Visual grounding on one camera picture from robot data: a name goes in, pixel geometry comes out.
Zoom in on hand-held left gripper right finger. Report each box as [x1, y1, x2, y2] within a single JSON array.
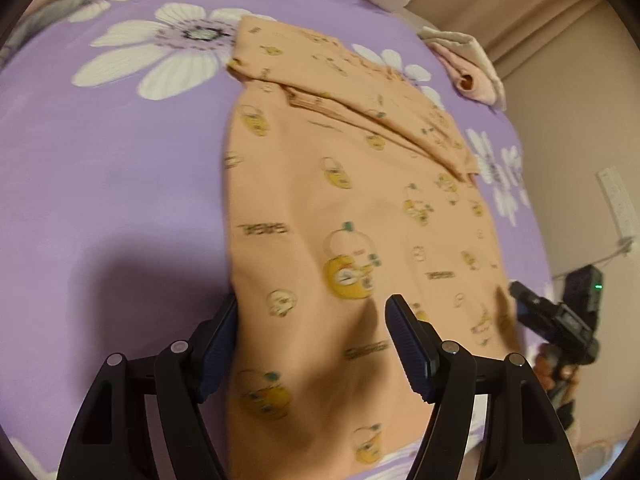
[[384, 294, 583, 480]]

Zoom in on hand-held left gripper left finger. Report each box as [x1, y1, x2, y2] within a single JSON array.
[[56, 296, 240, 480]]

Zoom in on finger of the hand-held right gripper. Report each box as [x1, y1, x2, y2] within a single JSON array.
[[508, 281, 557, 333]]

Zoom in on orange cartoon print garment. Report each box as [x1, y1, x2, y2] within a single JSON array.
[[222, 14, 524, 478]]

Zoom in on pink folded clothes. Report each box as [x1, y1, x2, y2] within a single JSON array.
[[419, 26, 507, 111]]

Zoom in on person's right hand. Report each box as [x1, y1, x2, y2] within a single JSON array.
[[534, 350, 581, 397]]

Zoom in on white power strip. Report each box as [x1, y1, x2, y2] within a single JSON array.
[[596, 165, 637, 242]]

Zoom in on purple floral bedsheet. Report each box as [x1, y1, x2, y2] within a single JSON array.
[[0, 0, 557, 480]]

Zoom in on beige curtain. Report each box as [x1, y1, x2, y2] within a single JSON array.
[[404, 0, 618, 82]]

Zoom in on white cable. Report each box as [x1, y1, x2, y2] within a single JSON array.
[[582, 237, 635, 268]]

